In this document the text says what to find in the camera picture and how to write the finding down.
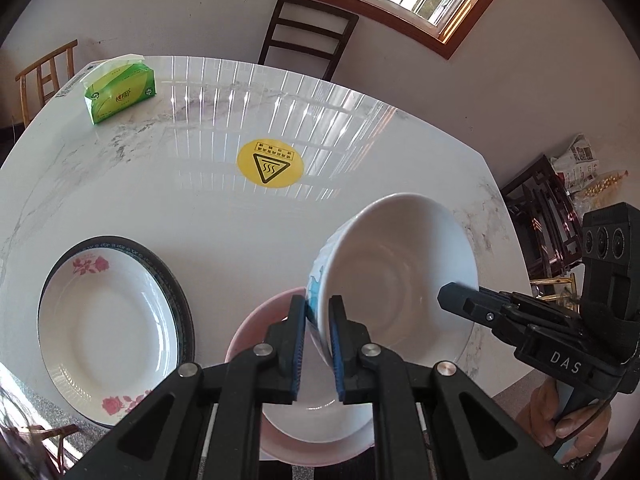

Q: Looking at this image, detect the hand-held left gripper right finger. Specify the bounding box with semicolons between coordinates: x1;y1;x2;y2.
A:
327;294;571;480

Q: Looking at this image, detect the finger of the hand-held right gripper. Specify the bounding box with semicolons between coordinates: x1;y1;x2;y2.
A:
437;282;586;343

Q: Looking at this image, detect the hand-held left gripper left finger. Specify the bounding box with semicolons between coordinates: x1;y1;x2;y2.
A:
65;294;307;480

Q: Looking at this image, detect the white bowl with pink stripes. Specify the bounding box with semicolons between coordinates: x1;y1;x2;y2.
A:
260;345;377;448

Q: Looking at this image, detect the white bowl with blue print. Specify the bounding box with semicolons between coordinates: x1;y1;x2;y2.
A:
305;192;477;367

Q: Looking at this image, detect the large blue patterned plate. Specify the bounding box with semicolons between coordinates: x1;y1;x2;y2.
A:
39;235;196;431

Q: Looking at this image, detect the white plate with red flowers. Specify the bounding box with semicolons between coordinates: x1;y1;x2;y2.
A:
37;241;181;428

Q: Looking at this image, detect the person's right hand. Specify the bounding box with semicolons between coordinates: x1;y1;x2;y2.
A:
530;377;613;468

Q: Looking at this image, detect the dark carved wooden furniture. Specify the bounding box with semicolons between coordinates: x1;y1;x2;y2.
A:
500;155;586;281

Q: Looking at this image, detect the bag of yellow pieces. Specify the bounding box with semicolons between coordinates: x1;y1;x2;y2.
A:
582;170;628;200

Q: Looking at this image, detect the newspaper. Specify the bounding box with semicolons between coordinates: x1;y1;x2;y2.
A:
550;134;601;181

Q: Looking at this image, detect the yellow round warning sticker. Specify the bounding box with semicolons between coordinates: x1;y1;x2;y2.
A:
236;137;305;188

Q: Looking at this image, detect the dark wooden armchair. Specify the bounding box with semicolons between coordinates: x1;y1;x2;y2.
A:
0;425;81;480

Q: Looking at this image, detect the green tissue pack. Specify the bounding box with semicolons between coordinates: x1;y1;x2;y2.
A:
82;57;157;126

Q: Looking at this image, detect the dark wooden chair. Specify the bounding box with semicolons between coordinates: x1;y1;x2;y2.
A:
257;0;360;81

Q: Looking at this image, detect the light wooden chair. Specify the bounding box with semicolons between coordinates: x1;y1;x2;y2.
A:
15;40;79;128

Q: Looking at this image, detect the gold metal frame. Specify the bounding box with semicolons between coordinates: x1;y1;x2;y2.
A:
530;276;583;308

